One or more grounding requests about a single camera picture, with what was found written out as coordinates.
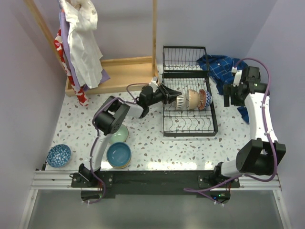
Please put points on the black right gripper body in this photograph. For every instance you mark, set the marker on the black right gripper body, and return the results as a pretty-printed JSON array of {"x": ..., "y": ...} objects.
[{"x": 229, "y": 89}]

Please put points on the blue triangle patterned bowl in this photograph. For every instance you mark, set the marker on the blue triangle patterned bowl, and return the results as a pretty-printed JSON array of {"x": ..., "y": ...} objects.
[{"x": 58, "y": 155}]

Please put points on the aluminium rail frame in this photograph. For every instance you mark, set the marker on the aluminium rail frame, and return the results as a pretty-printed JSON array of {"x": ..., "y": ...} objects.
[{"x": 243, "y": 204}]

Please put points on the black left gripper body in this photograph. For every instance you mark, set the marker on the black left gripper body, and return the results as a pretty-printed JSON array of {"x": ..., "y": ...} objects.
[{"x": 164, "y": 93}]

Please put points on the light green bowl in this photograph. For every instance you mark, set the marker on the light green bowl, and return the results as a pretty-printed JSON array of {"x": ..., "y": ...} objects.
[{"x": 120, "y": 135}]

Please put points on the lavender hanging garment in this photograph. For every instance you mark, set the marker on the lavender hanging garment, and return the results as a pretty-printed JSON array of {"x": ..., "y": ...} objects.
[{"x": 65, "y": 29}]

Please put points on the blue plaid shirt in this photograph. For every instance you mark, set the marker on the blue plaid shirt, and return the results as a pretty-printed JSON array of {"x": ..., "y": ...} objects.
[{"x": 220, "y": 67}]

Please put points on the white black striped bowl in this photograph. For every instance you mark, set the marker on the white black striped bowl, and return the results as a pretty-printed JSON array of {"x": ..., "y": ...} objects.
[{"x": 180, "y": 102}]

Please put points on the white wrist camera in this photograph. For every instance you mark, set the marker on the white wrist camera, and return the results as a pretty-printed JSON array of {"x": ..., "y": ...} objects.
[
  {"x": 237, "y": 76},
  {"x": 154, "y": 83}
]

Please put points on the black wire dish rack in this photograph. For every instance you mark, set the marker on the black wire dish rack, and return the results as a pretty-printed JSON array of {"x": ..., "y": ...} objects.
[{"x": 186, "y": 68}]

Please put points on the cream beige bowl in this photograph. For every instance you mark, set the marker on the cream beige bowl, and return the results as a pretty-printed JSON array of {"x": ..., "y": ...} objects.
[{"x": 192, "y": 99}]

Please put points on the white hanging shirt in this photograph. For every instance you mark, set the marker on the white hanging shirt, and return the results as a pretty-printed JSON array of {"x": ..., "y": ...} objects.
[{"x": 85, "y": 54}]

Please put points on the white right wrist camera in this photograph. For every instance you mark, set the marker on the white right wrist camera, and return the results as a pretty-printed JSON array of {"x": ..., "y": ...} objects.
[{"x": 237, "y": 76}]

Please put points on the teal blue bowl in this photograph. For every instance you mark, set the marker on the teal blue bowl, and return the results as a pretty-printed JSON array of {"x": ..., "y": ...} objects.
[{"x": 118, "y": 153}]

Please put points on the red blue patterned bowl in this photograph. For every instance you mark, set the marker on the red blue patterned bowl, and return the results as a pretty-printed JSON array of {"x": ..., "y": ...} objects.
[{"x": 205, "y": 99}]

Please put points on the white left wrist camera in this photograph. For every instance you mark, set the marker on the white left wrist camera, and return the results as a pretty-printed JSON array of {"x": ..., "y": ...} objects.
[{"x": 154, "y": 83}]

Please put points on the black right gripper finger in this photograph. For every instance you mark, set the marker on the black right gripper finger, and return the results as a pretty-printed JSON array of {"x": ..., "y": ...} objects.
[
  {"x": 226, "y": 100},
  {"x": 234, "y": 100}
]

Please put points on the red white floral garment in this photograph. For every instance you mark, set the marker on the red white floral garment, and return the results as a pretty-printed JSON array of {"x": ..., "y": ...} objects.
[{"x": 79, "y": 93}]

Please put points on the yellow rimmed bowl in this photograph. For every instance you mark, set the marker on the yellow rimmed bowl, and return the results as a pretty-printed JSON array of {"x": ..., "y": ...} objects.
[{"x": 120, "y": 167}]

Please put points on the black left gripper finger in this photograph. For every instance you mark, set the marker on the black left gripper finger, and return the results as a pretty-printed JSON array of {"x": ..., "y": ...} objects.
[
  {"x": 169, "y": 91},
  {"x": 171, "y": 98}
]

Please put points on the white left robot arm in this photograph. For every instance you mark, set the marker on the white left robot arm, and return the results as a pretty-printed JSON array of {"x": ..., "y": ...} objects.
[{"x": 110, "y": 116}]

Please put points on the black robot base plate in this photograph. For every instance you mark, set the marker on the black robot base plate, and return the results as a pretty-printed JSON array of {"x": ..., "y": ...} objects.
[{"x": 168, "y": 182}]

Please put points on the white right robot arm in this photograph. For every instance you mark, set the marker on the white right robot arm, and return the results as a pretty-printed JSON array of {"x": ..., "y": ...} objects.
[{"x": 263, "y": 152}]

